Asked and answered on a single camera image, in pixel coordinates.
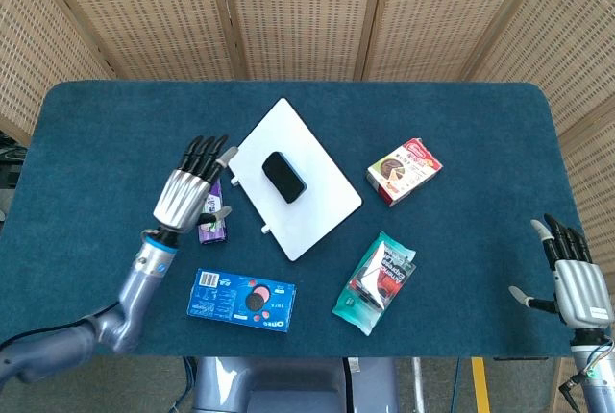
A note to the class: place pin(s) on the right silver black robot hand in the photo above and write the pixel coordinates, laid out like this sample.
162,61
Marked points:
579,293

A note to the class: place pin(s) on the white plastic board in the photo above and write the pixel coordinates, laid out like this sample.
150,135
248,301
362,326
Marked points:
317,221

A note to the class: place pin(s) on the purple snack box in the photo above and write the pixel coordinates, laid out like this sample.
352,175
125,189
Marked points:
214,230

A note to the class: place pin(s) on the grey robot torso base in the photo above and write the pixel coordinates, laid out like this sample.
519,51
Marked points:
288,384

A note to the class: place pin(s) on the blue Oreo cookie box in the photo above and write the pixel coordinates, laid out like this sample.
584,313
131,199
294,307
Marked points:
226,300

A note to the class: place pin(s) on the woven rattan folding screen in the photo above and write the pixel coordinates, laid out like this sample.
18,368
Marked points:
298,9

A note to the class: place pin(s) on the clear teal coffee capsule bag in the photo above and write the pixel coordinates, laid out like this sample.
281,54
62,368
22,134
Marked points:
375,283

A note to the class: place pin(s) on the white plastic board stand foot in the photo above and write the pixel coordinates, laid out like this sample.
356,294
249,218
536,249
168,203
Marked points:
234,180
265,228

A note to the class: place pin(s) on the teal felt table cover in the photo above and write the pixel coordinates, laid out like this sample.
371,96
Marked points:
456,250

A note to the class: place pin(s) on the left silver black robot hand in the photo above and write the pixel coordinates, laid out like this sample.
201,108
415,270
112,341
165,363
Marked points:
185,192

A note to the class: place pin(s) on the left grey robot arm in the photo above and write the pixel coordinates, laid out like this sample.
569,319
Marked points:
120,307

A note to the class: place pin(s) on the red white cake mix box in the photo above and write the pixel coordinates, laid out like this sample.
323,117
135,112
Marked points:
406,170

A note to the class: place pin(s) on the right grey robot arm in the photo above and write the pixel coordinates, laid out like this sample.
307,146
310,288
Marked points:
598,374

